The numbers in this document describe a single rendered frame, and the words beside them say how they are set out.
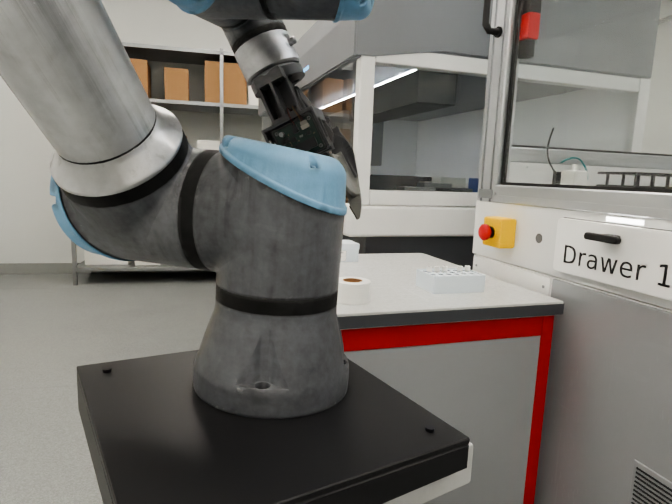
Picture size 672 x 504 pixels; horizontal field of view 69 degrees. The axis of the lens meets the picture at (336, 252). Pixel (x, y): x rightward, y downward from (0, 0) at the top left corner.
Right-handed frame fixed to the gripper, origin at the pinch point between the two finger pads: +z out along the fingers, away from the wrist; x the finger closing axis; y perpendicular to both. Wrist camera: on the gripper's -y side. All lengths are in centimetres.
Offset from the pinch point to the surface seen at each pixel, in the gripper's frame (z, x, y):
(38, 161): -141, -296, -323
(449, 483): 25.0, 4.0, 25.9
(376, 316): 19.8, -5.6, -17.8
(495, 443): 58, 3, -31
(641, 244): 27, 41, -24
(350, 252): 13, -16, -66
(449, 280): 23.3, 7.9, -36.6
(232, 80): -129, -109, -350
